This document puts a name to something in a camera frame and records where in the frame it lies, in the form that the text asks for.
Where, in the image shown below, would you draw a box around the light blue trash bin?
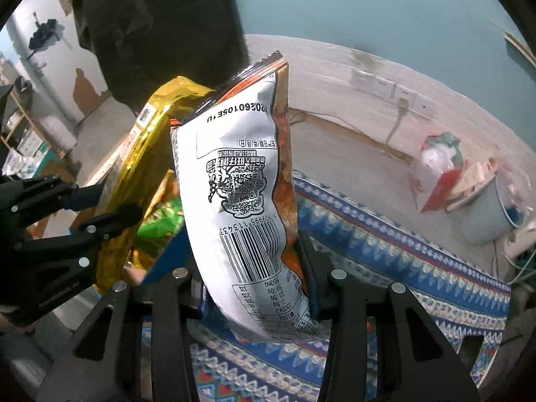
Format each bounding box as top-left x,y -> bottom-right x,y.
461,172 -> 526,246

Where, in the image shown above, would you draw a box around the red and white paper bag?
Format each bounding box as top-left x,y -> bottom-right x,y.
408,132 -> 463,213

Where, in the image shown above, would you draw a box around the green chip bag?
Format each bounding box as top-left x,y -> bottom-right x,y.
134,170 -> 185,271

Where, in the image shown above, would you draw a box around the white wall socket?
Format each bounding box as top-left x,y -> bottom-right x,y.
351,69 -> 373,90
414,94 -> 436,116
372,76 -> 396,98
394,85 -> 417,107

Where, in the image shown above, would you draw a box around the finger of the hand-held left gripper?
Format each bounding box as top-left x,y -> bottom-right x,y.
0,175 -> 105,227
17,204 -> 143,269

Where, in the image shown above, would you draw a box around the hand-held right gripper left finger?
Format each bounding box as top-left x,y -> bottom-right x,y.
36,260 -> 206,402

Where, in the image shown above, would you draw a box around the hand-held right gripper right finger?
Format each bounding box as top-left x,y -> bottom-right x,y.
296,230 -> 480,402

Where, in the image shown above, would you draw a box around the white-backed orange snack bag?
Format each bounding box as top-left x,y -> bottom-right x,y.
170,51 -> 331,343

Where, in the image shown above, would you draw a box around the patterned blue blanket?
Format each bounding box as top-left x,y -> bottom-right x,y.
140,170 -> 514,402

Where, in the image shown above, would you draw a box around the yellow biscuit packet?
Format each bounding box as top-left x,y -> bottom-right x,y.
94,76 -> 214,298

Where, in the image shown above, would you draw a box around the wooden shelf rack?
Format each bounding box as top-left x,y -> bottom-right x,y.
0,84 -> 80,177

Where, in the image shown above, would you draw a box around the folded cardboard pieces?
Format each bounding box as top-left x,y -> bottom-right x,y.
444,157 -> 499,214

